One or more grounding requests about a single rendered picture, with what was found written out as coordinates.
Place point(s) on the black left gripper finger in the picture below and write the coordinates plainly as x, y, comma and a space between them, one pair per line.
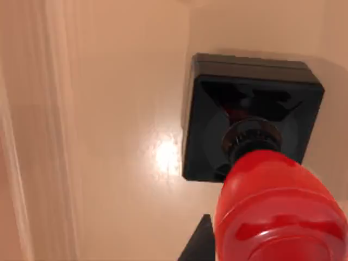
201, 242

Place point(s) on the red bottle with black cap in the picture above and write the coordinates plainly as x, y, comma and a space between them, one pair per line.
274, 206

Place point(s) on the black square coaster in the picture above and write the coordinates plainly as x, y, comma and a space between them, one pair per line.
209, 136

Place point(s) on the shallow salmon-coloured box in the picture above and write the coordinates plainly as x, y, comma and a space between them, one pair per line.
95, 108

